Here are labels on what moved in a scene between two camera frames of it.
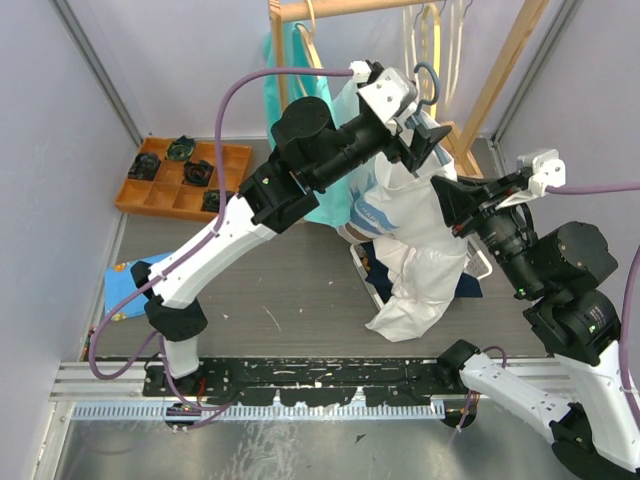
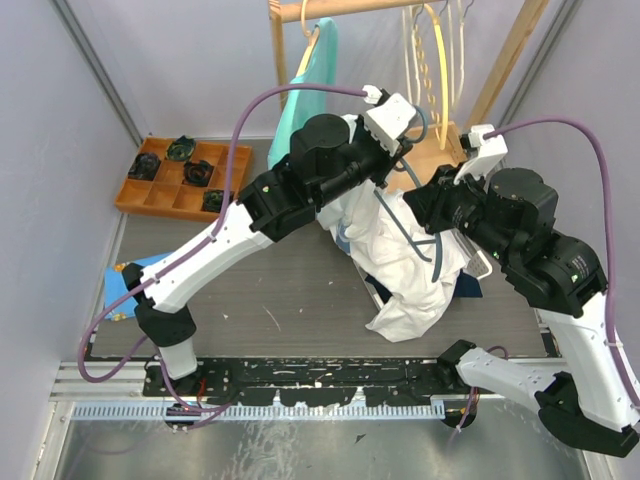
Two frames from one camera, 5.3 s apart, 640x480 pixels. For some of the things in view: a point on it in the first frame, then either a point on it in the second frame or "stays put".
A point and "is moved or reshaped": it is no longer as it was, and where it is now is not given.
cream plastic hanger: (450, 90) is moved or reshaped
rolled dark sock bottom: (211, 200) stays put
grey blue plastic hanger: (415, 120) → (395, 220)
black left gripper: (422, 142) → (388, 161)
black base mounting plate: (311, 381) stays put
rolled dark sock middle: (197, 173) stays put
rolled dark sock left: (144, 166) stays put
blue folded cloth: (119, 281) stays put
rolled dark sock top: (181, 148) stays put
